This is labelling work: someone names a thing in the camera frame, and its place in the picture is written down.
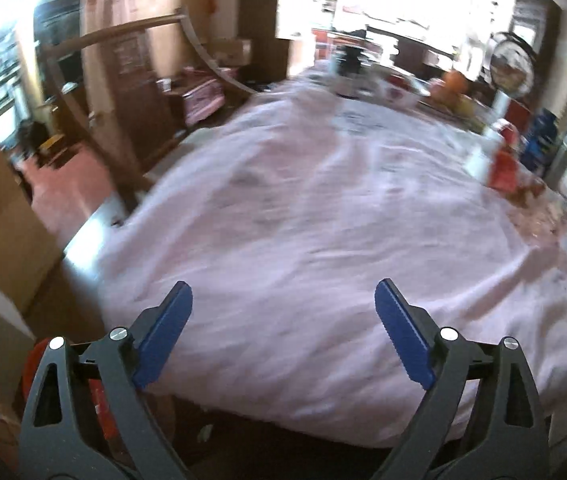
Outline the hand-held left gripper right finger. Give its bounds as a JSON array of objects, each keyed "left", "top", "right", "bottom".
[{"left": 374, "top": 278, "right": 550, "bottom": 480}]

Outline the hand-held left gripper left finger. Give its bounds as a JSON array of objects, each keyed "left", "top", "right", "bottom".
[{"left": 18, "top": 281, "right": 194, "bottom": 480}]

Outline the pink floral tablecloth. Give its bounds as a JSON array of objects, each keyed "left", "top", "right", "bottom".
[{"left": 96, "top": 67, "right": 567, "bottom": 448}]

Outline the crumpled white tissue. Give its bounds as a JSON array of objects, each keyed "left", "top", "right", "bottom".
[{"left": 463, "top": 142, "right": 493, "bottom": 182}]

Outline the red box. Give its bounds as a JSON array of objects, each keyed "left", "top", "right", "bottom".
[{"left": 486, "top": 119, "right": 523, "bottom": 195}]

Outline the pink storage box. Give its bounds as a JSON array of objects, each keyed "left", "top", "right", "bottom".
[{"left": 184, "top": 82, "right": 225, "bottom": 127}]

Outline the steel water bottle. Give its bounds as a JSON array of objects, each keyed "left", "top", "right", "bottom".
[{"left": 546, "top": 122, "right": 567, "bottom": 191}]

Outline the large blue supplement bottle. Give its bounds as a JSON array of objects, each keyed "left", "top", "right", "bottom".
[{"left": 521, "top": 107, "right": 560, "bottom": 173}]

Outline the white bowl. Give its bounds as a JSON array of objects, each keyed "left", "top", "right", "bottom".
[{"left": 381, "top": 72, "right": 421, "bottom": 107}]

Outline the round orange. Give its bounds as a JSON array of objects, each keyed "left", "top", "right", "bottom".
[{"left": 442, "top": 70, "right": 473, "bottom": 95}]

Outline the small dark supplement bottle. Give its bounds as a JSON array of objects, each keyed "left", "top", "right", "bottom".
[{"left": 331, "top": 45, "right": 369, "bottom": 99}]

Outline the wooden chair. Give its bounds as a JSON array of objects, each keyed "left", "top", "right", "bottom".
[{"left": 38, "top": 7, "right": 259, "bottom": 226}]

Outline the pink curtain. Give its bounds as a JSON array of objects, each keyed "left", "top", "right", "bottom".
[{"left": 81, "top": 0, "right": 150, "bottom": 126}]

